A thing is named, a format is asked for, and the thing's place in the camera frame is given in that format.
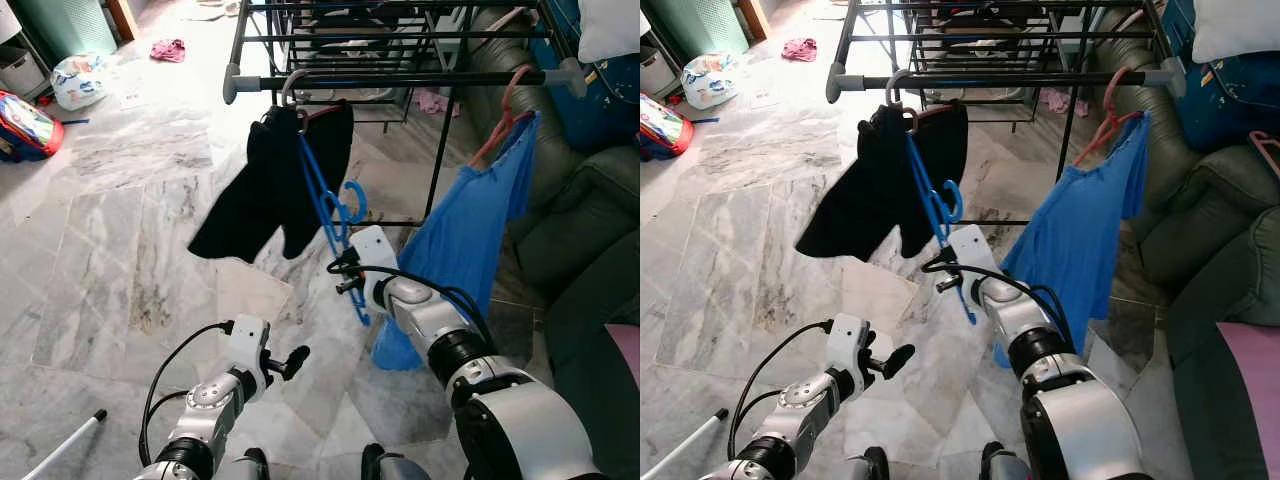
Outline blue plastic clothes hanger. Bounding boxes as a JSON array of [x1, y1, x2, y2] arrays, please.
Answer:
[[295, 128, 371, 327], [905, 128, 979, 327]]

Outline grey hooked clothes hanger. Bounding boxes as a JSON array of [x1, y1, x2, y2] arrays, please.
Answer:
[[280, 68, 313, 111], [884, 68, 917, 111]]

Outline red clothes hanger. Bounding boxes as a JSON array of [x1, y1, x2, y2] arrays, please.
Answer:
[[468, 65, 537, 166], [1070, 65, 1149, 168]]

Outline pink clothes hanger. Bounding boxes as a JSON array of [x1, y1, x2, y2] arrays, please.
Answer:
[[1250, 130, 1280, 179]]

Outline grey left robot leg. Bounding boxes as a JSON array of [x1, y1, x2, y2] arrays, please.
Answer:
[[845, 447, 891, 480], [213, 447, 273, 480]]

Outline black t-shirt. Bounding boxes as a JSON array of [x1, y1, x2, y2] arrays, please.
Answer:
[[188, 98, 357, 263], [795, 98, 970, 263]]

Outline blue shirt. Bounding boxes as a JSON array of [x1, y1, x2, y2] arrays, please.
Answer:
[[372, 112, 542, 371], [992, 112, 1153, 369]]

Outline white pole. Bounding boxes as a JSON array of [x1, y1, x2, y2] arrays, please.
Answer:
[[20, 408, 109, 480], [640, 408, 729, 480]]

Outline black metal drying rack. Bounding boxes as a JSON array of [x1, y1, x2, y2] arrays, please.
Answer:
[[825, 0, 1189, 229], [222, 0, 587, 229]]

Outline dark green sofa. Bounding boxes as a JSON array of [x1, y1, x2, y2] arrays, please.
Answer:
[[455, 0, 640, 480], [1085, 0, 1280, 480]]

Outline pink cushion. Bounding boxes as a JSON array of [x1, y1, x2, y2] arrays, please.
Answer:
[[1215, 322, 1280, 441], [604, 322, 640, 393]]

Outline blue storage box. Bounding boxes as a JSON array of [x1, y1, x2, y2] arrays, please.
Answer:
[[1160, 0, 1280, 153], [528, 0, 640, 153]]

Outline white plastic bag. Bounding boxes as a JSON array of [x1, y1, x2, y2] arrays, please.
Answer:
[[50, 52, 113, 111], [680, 52, 743, 111]]

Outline red and blue bag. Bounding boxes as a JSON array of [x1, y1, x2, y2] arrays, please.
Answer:
[[640, 92, 683, 161], [0, 90, 67, 163]]

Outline grey plastic drawer unit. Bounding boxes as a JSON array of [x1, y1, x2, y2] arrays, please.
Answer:
[[640, 45, 681, 99], [0, 43, 51, 101]]

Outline green bin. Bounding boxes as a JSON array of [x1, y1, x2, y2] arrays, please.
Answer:
[[8, 0, 121, 63], [650, 0, 751, 61]]

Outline white pillow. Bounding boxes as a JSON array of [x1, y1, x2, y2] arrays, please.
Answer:
[[1190, 0, 1280, 64], [577, 0, 640, 64]]

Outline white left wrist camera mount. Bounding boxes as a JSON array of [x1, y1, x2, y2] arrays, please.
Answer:
[[228, 315, 273, 393], [827, 313, 871, 389]]

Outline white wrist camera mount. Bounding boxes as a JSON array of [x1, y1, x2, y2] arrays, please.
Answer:
[[945, 224, 1003, 301], [228, 315, 273, 393], [827, 313, 871, 389], [346, 225, 403, 309]]

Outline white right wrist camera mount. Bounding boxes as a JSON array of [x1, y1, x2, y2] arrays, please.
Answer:
[[346, 225, 403, 309], [945, 224, 1003, 301]]

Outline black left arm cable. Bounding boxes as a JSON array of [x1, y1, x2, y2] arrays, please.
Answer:
[[140, 320, 236, 469], [727, 320, 833, 461]]

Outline brown wooden door frame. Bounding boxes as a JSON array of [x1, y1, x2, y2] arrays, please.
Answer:
[[103, 0, 143, 43], [735, 0, 771, 43]]

